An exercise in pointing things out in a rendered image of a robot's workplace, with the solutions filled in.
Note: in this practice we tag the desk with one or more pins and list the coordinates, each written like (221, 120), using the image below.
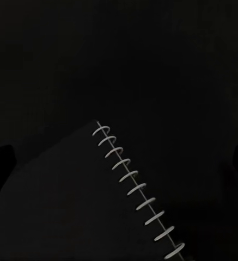
(162, 74)

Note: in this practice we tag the notebook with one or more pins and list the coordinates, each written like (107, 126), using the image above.
(78, 201)

